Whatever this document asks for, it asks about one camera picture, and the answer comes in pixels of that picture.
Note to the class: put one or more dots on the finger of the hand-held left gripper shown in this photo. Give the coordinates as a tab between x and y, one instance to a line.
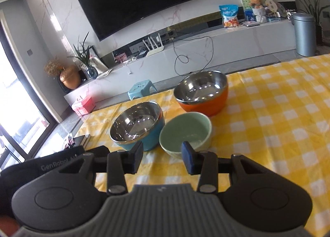
100	150

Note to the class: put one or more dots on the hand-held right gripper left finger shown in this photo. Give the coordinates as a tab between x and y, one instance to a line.
135	158

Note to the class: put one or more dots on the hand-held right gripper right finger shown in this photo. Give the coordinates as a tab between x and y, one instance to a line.
189	161

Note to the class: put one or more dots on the green ceramic bowl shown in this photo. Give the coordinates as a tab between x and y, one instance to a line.
185	130

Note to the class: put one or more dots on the blue steel bowl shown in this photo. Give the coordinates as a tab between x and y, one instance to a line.
154	126

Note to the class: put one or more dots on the orange steel bowl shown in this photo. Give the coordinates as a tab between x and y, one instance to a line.
206	104

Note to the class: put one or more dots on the pink storage box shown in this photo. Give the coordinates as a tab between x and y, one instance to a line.
83	105

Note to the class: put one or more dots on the light blue plastic stool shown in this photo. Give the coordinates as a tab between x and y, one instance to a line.
141	88

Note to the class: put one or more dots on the glass sliding door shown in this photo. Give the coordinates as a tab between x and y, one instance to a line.
15	97

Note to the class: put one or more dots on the paper booklet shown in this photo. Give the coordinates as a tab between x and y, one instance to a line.
104	74

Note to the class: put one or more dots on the blue glass vase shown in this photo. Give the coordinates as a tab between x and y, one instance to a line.
92	73

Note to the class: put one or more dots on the golden vase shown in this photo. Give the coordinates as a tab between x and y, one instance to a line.
70	78

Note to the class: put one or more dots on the framed sketch picture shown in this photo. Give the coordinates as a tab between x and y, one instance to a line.
99	62

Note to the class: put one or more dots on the yellow checked tablecloth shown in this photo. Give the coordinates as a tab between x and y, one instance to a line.
270	123

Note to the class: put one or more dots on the pink photo card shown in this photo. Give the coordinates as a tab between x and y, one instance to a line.
120	59

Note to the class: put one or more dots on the dried flower bunch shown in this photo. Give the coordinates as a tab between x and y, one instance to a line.
52	68

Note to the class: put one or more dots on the green leafy plant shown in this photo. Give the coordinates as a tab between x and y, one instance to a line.
82	53

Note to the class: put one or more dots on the black set-top box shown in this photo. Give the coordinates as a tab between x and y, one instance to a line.
142	53

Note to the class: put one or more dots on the white router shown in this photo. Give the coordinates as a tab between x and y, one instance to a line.
154	51

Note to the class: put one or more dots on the white marble tv console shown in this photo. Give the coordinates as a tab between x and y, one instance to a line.
232	43

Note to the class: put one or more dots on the blue snack bag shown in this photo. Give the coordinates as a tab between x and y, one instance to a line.
229	16

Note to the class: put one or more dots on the flat book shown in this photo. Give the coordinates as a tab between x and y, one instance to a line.
251	23

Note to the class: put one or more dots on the small blue box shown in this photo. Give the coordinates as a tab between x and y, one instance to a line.
273	19

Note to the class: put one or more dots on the green canvas painting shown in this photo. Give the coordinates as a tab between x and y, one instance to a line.
245	4

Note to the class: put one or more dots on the grey trash can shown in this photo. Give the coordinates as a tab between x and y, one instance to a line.
304	34

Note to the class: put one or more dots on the brown teddy bear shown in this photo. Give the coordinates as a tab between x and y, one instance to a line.
255	1

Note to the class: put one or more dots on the round paper fan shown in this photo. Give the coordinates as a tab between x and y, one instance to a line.
271	5

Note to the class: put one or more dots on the potted long-leaf plant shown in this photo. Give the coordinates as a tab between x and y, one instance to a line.
315	7

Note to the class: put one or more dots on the wall light switch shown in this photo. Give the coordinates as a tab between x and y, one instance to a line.
29	52

